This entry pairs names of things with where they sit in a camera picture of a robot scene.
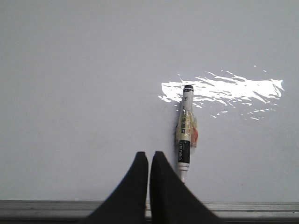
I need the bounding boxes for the white whiteboard with metal frame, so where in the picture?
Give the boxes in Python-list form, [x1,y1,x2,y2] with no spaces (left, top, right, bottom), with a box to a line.
[0,0,299,224]

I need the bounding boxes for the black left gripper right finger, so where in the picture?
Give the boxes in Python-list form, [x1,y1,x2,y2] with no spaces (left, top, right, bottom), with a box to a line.
[149,151,224,224]

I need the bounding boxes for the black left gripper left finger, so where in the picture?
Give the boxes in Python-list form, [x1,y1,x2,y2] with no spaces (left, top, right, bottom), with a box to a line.
[80,152,149,224]

